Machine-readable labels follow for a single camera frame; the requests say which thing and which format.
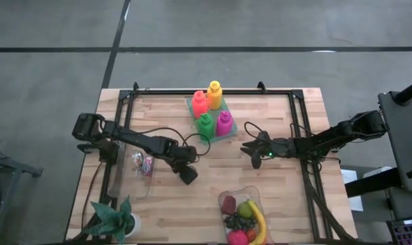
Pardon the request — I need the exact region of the silver tin can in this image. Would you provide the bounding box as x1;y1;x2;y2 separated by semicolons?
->
131;150;145;170

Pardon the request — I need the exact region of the white paper sheet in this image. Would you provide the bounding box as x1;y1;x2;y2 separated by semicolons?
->
340;168;364;212

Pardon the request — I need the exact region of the tin can with red label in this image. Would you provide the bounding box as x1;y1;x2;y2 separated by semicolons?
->
143;154;155;177

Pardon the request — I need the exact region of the green pear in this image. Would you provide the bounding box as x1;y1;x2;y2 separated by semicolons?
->
237;201;254;219

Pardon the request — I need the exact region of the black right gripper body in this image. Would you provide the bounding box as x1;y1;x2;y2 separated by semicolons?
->
267;137;296;160

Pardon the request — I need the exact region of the teal translucent tray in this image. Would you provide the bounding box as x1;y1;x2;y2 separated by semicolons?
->
186;97;239;146

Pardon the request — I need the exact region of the dark grape bunch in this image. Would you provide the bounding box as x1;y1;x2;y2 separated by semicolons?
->
224;212;257;231

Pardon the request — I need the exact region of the black desk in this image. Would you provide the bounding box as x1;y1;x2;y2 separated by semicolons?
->
341;77;412;222

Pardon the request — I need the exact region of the keyboard with coloured keys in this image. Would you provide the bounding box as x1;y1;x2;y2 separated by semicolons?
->
385;218;412;245

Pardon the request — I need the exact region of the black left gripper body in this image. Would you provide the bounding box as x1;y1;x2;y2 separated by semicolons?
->
165;145;199;167

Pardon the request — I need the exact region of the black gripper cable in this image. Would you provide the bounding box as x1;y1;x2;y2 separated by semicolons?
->
243;121;263;139
137;127;212;158

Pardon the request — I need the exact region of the black aluminium frame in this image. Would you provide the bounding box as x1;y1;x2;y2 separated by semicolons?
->
69;86;356;244

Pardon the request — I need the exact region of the yellow banana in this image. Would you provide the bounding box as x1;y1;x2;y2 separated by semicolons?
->
247;199;268;245

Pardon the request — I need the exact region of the potted green plant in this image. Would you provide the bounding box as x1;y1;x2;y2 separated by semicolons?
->
83;196;142;245

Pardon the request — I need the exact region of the pink plastic bottle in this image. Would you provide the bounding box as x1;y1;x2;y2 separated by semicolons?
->
216;110;234;137

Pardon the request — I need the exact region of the yellow plastic bottle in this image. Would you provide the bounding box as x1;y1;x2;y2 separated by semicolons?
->
206;80;224;111

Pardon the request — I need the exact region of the clear plastic bin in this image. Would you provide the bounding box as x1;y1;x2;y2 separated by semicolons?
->
107;144;156;200
218;185;275;245

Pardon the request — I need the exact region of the green plastic bottle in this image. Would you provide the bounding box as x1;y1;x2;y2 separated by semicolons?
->
196;113;216;142

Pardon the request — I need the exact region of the grey metal stand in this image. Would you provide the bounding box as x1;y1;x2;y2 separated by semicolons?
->
0;146;44;245

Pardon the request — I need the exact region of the dark red apple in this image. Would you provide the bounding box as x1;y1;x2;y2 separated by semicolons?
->
221;195;237;216

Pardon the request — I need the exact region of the orange plastic bottle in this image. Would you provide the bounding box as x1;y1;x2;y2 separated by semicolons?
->
191;90;210;120

